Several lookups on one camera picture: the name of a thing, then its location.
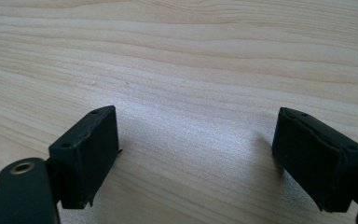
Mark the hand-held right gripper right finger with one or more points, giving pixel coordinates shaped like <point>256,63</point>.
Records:
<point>315,161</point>

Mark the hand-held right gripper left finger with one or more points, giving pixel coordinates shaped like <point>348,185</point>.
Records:
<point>85,161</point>

